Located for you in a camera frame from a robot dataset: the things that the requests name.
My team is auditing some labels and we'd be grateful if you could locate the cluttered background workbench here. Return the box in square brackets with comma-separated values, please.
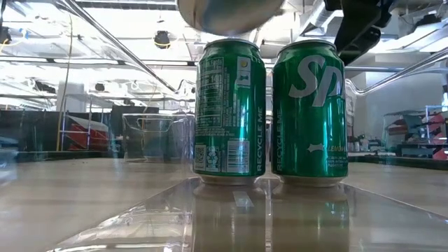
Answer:
[381, 104, 448, 162]

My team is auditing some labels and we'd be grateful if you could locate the red white background object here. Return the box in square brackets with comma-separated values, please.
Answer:
[59, 113, 110, 152]

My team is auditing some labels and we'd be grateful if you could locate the black partition panel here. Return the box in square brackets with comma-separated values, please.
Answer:
[0, 110, 122, 155]

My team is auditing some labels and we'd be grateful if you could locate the ceiling cord reel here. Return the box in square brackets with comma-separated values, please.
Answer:
[153, 30, 173, 50]

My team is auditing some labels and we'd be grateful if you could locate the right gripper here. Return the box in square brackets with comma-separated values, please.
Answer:
[323, 0, 398, 67]

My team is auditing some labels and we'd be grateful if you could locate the ceiling light track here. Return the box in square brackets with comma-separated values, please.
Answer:
[0, 55, 197, 67]

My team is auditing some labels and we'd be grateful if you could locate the green Sprite soda can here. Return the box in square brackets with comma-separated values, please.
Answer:
[193, 37, 267, 186]
[176, 0, 286, 37]
[271, 38, 350, 188]

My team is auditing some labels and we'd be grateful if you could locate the clear plastic bin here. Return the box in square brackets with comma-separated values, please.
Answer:
[0, 0, 448, 252]
[121, 113, 196, 164]

